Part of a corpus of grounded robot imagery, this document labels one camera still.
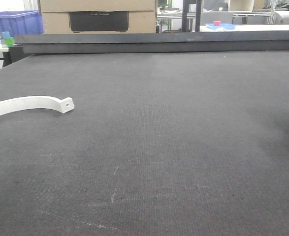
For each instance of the black raised table rail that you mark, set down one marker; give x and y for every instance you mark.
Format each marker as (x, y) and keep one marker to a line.
(181, 42)

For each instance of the shallow blue tray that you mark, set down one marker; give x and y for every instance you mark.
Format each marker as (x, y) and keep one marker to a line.
(220, 26)

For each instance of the blue and green stacked cups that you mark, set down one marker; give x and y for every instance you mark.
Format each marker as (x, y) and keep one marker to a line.
(8, 39)

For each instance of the white curved PVC pipe clamp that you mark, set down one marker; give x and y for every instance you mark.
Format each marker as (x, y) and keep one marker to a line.
(36, 102)

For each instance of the blue plastic crate on table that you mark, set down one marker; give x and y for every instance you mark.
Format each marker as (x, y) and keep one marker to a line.
(21, 22)

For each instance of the small pink cube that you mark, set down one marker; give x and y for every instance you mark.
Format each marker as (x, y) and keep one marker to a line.
(216, 23)

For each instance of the large cardboard Ecoflow box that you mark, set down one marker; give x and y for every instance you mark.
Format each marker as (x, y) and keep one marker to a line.
(98, 16)

